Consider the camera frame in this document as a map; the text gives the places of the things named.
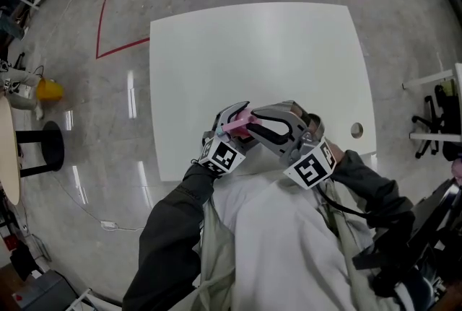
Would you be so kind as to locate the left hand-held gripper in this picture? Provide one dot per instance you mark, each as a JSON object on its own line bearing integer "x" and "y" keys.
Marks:
{"x": 223, "y": 158}

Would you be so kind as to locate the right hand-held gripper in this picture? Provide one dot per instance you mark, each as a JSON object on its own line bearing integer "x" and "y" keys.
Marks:
{"x": 310, "y": 167}

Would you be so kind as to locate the pink spray bottle cap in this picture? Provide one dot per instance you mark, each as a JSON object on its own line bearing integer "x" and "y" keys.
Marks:
{"x": 240, "y": 122}

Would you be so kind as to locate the person's right forearm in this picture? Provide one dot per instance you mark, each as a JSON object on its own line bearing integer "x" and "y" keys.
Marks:
{"x": 371, "y": 187}

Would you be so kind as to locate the person's left forearm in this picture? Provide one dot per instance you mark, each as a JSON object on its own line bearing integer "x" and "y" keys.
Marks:
{"x": 169, "y": 230}

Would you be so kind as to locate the person's right hand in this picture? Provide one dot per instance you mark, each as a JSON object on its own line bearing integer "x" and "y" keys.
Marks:
{"x": 337, "y": 154}

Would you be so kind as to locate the person's torso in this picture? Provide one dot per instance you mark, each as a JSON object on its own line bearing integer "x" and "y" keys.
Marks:
{"x": 285, "y": 248}

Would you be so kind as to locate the black office chair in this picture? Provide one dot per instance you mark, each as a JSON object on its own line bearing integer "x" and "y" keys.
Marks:
{"x": 435, "y": 122}

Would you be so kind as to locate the white power adapter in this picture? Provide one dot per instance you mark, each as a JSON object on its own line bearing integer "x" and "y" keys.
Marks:
{"x": 108, "y": 224}

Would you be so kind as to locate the black seat chair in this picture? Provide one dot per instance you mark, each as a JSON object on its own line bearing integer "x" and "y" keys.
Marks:
{"x": 426, "y": 230}

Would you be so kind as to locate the white desk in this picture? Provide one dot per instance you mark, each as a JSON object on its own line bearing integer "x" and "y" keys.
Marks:
{"x": 458, "y": 104}

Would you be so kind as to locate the pink rounded object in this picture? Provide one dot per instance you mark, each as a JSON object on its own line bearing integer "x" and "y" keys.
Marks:
{"x": 457, "y": 172}

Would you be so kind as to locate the yellow bucket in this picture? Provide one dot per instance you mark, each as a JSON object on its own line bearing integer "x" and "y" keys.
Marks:
{"x": 50, "y": 90}

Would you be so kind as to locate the grey equipment case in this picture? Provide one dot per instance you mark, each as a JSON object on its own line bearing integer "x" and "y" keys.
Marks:
{"x": 43, "y": 291}

